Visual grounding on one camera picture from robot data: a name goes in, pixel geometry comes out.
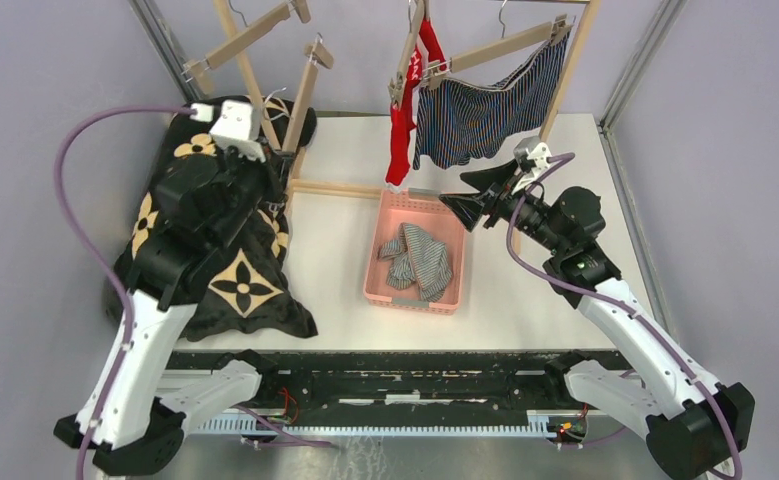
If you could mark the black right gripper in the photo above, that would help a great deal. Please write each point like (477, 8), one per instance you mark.
(471, 206)

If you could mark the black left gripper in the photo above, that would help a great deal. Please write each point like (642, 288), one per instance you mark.
(277, 191)

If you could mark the grey striped underwear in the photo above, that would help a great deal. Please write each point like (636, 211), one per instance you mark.
(417, 260)

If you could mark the wooden clip hanger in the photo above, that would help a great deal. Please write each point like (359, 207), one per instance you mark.
(318, 56)
(238, 41)

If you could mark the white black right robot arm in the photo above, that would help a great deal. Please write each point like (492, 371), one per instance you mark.
(690, 421)

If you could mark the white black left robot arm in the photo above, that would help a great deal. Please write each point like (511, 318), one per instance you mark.
(126, 428)

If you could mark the empty wooden clip hanger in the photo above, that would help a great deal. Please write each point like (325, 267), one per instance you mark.
(238, 41)

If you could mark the red printed underwear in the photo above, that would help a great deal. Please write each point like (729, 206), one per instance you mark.
(426, 48)

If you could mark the dark striped boxer shorts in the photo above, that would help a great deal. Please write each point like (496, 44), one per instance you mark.
(459, 121)

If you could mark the pink perforated plastic basket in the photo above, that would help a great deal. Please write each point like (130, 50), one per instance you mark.
(423, 208)

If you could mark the black beige flower blanket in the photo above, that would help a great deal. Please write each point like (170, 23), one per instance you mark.
(199, 239)

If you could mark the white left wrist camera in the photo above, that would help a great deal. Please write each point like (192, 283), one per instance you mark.
(235, 125)

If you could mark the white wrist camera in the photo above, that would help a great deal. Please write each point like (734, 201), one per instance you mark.
(235, 125)
(532, 156)

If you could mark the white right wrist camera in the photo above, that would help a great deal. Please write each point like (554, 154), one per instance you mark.
(532, 156)

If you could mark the wooden clothes rack frame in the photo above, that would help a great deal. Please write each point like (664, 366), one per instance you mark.
(575, 46)

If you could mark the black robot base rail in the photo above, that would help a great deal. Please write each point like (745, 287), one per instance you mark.
(500, 394)

